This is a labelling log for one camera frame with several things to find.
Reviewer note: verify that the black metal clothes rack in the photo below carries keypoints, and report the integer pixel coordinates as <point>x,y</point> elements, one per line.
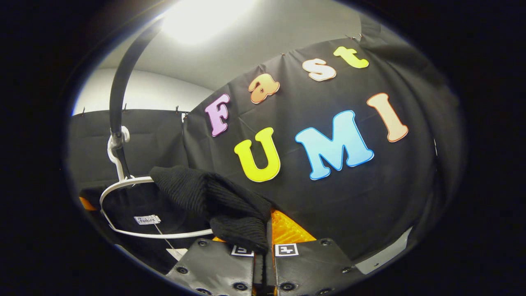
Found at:
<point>121,82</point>

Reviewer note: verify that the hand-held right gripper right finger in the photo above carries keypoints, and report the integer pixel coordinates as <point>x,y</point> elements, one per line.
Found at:
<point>308,267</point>

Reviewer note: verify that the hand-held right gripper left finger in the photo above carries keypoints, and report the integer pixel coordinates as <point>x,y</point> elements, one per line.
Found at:
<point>218,267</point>

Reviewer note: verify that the black knit jacket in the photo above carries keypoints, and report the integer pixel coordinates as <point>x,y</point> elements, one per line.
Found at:
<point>234,205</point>

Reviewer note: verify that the black backdrop cloth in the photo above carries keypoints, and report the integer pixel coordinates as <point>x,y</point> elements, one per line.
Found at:
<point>349,197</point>

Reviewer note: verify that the white plastic clothes hanger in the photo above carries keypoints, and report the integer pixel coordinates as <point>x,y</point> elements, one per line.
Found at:
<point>123,183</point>

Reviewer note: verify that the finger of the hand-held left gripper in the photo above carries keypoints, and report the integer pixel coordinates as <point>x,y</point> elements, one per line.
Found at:
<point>87,204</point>

